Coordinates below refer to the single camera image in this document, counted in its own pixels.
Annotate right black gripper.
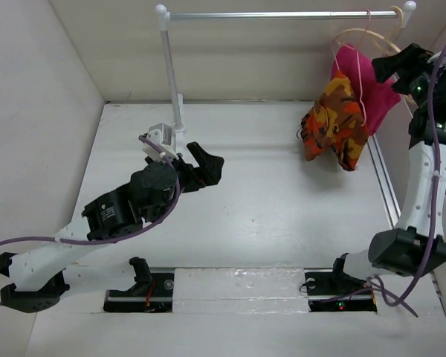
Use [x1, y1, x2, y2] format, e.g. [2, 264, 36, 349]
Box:
[372, 42, 446, 109]

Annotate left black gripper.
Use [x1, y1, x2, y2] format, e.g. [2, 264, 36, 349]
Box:
[147, 144, 224, 225]

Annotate pink wire hanger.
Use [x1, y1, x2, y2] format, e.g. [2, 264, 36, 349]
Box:
[330, 9, 372, 126]

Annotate orange camouflage trousers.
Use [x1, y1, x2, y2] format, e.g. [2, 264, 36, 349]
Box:
[300, 70, 369, 171]

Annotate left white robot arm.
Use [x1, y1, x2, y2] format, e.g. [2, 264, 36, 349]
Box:
[0, 138, 224, 313]

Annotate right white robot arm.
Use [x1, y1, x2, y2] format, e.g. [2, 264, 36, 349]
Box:
[328, 44, 446, 293]

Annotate beige plastic hanger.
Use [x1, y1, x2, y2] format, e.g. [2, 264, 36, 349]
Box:
[332, 4, 413, 105]

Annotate white and silver clothes rack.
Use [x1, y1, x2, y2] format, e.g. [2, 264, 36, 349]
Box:
[155, 0, 417, 157]

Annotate magenta hanging garment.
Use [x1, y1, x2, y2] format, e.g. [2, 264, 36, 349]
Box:
[331, 47, 401, 135]

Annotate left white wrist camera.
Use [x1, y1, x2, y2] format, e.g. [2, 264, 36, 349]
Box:
[139, 123, 178, 161]

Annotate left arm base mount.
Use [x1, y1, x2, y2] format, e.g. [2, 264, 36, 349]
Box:
[103, 257, 175, 313]

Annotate aluminium side rail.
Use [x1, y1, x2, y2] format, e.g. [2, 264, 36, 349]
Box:
[367, 135, 401, 228]

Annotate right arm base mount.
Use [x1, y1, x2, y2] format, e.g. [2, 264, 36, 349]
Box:
[300, 268, 378, 312]

